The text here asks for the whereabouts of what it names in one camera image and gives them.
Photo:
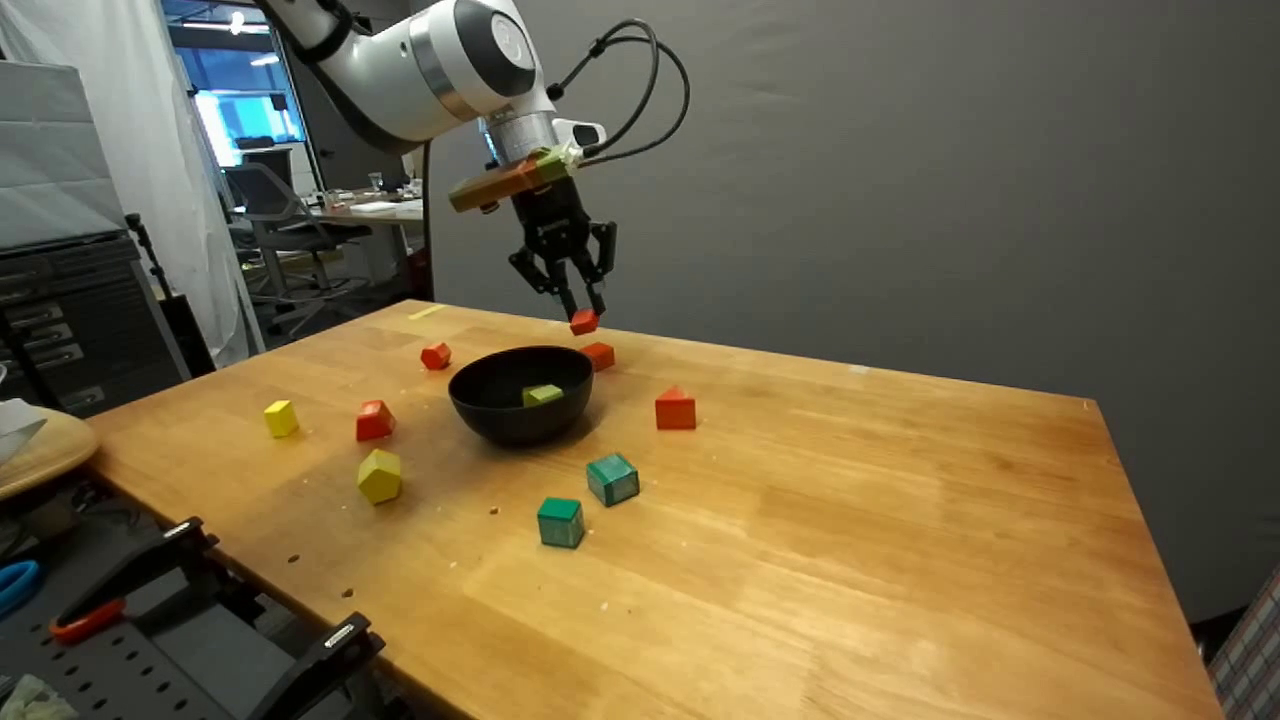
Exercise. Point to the grey storage box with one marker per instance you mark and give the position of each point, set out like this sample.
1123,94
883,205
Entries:
53,163

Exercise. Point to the black equipment case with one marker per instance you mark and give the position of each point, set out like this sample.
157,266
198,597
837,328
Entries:
82,321

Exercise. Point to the round wooden board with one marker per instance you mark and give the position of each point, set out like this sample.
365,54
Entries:
63,453

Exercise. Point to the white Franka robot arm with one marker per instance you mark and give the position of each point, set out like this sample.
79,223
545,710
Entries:
426,63

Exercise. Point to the orange wooden block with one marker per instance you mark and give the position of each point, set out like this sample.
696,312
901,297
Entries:
586,321
600,357

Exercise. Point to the white desk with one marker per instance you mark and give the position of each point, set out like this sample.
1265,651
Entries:
365,208

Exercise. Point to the white fabric curtain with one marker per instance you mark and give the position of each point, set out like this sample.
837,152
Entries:
173,227

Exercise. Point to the grey collapsible backdrop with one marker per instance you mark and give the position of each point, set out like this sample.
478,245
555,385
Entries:
935,203

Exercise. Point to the black bowl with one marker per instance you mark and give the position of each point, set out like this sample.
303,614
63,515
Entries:
521,425

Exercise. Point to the yellow-green pentagonal wooden block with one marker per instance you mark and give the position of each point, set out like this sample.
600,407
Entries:
383,478

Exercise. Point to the small white crumpled object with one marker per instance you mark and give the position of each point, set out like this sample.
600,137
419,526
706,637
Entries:
30,700

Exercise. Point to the teal wooden block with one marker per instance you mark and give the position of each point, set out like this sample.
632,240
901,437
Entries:
614,483
562,522

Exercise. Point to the yellow tape strip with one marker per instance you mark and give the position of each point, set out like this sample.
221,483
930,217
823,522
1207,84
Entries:
426,312

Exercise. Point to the computer monitor blue screen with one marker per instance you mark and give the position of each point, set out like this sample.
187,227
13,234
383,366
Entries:
252,121

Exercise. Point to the wrist mounted stereo camera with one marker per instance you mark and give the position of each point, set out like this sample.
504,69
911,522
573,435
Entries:
504,185

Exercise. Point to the white crumpled paper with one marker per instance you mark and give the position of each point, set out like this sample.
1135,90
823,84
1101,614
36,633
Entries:
16,429

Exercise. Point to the red triangular wooden block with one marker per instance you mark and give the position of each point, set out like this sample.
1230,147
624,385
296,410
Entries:
676,410

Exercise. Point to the yellow wooden cube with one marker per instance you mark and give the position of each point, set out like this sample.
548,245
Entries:
282,423

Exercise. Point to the black office chair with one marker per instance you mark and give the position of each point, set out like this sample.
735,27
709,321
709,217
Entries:
266,195

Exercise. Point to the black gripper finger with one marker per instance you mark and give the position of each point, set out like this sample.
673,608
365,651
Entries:
600,266
548,282

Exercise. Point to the yellow-green rectangular wooden block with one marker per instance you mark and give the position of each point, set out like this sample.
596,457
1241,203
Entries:
542,393

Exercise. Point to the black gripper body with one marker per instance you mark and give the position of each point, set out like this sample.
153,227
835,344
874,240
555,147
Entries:
555,223

